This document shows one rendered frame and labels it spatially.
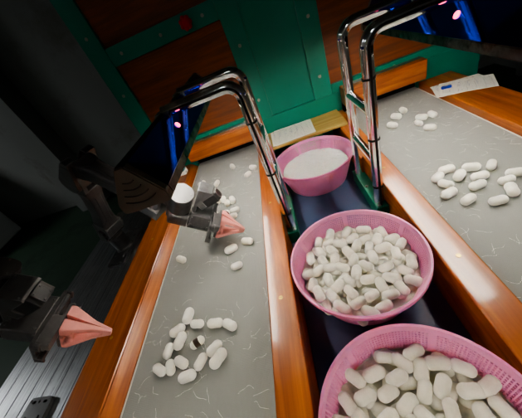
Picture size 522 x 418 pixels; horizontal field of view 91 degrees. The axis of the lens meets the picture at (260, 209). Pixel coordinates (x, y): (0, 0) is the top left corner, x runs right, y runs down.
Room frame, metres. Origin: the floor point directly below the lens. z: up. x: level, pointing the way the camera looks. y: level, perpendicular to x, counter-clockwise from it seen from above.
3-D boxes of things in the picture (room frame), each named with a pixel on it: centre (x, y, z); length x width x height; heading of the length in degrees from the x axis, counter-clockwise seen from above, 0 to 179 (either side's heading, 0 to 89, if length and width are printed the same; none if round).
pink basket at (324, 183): (0.75, -0.23, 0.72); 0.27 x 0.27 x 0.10
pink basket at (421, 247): (0.32, -0.13, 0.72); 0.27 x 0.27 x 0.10
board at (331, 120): (0.96, -0.28, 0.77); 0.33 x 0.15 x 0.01; 77
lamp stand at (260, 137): (0.63, 0.00, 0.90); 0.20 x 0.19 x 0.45; 167
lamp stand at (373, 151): (0.54, -0.39, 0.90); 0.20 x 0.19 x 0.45; 167
